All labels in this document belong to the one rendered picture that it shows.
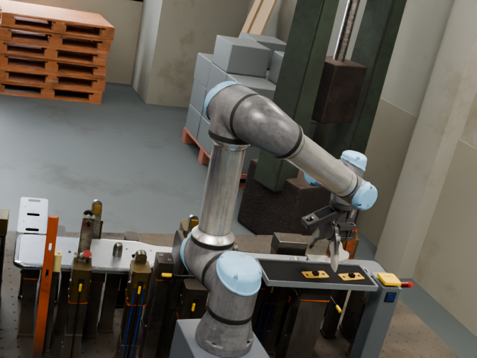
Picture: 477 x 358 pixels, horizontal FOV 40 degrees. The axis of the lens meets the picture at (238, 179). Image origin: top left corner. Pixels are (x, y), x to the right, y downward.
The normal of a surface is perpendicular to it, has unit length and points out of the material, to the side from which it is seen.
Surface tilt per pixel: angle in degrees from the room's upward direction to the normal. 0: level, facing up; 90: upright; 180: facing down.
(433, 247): 90
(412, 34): 90
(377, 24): 89
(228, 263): 7
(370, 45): 89
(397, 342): 0
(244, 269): 7
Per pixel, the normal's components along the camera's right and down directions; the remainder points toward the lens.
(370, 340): 0.25, 0.39
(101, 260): 0.20, -0.92
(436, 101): -0.91, -0.05
